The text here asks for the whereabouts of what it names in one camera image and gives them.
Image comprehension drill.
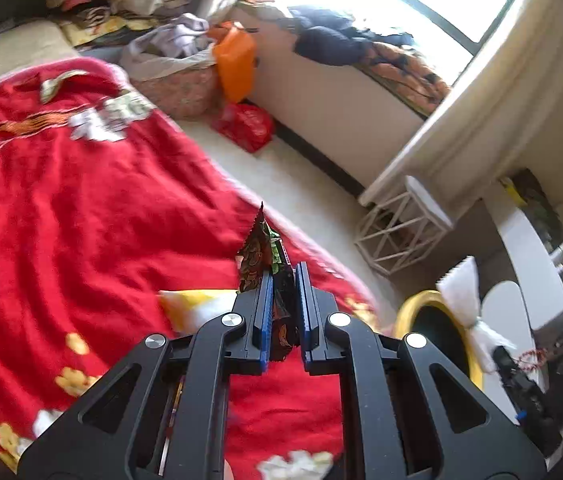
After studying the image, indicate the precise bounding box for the orange paper bag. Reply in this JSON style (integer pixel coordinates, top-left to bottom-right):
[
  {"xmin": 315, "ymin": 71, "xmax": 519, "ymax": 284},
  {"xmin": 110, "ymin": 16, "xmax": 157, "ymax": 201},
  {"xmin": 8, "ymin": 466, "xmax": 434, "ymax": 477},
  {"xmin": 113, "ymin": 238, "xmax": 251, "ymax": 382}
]
[{"xmin": 208, "ymin": 22, "xmax": 257, "ymax": 103}]

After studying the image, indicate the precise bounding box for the white desk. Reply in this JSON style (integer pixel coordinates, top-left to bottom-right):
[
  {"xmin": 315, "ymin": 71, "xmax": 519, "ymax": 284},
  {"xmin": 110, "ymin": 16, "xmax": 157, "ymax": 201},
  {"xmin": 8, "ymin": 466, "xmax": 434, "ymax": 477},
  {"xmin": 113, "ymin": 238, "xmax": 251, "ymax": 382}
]
[{"xmin": 482, "ymin": 183, "xmax": 563, "ymax": 330}]

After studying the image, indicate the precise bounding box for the left hand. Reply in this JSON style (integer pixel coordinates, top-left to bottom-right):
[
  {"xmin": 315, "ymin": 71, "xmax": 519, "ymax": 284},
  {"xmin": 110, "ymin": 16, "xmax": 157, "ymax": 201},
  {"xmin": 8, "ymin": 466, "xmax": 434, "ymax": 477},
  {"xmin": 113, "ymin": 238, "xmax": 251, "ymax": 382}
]
[{"xmin": 223, "ymin": 460, "xmax": 234, "ymax": 480}]

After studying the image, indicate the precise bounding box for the yellow rimmed black trash bin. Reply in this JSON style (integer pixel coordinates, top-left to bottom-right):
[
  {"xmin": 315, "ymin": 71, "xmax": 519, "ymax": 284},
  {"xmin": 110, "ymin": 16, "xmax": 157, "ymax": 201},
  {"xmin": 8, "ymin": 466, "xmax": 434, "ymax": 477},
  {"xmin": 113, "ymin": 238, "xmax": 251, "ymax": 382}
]
[{"xmin": 391, "ymin": 290, "xmax": 484, "ymax": 389}]

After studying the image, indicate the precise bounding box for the dark green snack wrapper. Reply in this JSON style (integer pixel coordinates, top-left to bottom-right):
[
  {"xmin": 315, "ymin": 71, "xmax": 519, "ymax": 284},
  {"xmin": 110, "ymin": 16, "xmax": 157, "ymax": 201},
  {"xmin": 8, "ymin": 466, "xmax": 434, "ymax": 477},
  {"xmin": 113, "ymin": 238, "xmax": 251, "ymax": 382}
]
[{"xmin": 237, "ymin": 205, "xmax": 299, "ymax": 362}]

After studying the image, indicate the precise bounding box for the white wire frame stool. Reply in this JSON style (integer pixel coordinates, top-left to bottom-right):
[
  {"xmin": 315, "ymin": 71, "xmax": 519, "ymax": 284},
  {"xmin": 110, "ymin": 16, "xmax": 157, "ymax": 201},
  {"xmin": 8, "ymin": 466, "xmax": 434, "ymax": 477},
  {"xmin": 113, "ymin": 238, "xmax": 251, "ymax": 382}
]
[{"xmin": 354, "ymin": 174, "xmax": 456, "ymax": 276}]

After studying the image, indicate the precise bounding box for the white lavender garment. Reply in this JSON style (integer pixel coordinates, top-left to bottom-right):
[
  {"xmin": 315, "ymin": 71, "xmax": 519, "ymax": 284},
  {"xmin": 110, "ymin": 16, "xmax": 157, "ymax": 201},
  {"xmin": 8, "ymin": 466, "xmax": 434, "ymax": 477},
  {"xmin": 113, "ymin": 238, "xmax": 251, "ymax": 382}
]
[{"xmin": 119, "ymin": 13, "xmax": 216, "ymax": 81}]

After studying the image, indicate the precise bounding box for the yellow white snack bag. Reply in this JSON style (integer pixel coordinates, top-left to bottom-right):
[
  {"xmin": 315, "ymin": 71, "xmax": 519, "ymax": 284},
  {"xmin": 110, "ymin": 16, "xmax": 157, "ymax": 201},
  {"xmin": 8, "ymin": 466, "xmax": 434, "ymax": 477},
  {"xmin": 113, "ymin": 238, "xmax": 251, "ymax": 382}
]
[{"xmin": 158, "ymin": 289, "xmax": 237, "ymax": 336}]

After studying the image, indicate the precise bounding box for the red plastic bag on floor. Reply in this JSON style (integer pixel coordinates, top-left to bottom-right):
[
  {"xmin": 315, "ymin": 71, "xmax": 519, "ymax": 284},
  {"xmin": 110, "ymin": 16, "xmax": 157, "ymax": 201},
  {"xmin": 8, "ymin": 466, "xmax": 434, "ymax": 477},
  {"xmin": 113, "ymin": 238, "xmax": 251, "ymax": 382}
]
[{"xmin": 212, "ymin": 103, "xmax": 275, "ymax": 154}]

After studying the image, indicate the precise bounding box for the orange patterned quilt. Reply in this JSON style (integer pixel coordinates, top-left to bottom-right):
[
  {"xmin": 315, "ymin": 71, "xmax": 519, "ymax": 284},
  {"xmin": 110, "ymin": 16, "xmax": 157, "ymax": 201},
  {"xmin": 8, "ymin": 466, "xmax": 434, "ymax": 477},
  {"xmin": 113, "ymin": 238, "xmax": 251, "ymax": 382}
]
[{"xmin": 361, "ymin": 41, "xmax": 451, "ymax": 117}]

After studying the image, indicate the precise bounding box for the floral laundry basket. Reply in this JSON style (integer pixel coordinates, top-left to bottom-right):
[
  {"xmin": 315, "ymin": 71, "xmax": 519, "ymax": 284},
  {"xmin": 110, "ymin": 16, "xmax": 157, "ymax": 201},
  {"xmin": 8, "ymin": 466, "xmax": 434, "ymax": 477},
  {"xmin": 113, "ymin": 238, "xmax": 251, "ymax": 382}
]
[{"xmin": 131, "ymin": 65, "xmax": 220, "ymax": 120}]

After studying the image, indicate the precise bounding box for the dark blue jacket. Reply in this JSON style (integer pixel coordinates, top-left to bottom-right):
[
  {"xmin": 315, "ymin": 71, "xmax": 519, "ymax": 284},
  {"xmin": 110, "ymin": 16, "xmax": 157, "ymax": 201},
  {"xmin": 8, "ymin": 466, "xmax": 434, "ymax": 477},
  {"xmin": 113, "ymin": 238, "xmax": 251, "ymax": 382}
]
[{"xmin": 289, "ymin": 6, "xmax": 415, "ymax": 66}]

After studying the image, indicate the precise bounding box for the dark bag on desk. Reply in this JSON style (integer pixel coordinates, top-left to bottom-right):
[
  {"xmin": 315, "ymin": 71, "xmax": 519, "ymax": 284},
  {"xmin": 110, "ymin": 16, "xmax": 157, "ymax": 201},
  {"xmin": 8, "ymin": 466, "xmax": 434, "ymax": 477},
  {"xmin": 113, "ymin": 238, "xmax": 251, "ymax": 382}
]
[{"xmin": 511, "ymin": 168, "xmax": 563, "ymax": 252}]

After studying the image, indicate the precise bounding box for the cream curtain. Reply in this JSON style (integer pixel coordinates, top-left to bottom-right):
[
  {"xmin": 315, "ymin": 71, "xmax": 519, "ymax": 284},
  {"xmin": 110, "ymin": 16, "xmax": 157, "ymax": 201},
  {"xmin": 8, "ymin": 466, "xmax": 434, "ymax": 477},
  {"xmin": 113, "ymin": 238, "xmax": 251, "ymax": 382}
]
[{"xmin": 359, "ymin": 0, "xmax": 563, "ymax": 214}]

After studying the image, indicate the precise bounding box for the pile of clothes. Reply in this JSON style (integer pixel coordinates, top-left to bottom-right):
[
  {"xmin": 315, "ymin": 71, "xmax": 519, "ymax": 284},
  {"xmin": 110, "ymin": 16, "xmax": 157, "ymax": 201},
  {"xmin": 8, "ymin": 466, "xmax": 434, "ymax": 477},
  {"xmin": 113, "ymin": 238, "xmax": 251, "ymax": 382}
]
[{"xmin": 46, "ymin": 0, "xmax": 193, "ymax": 48}]

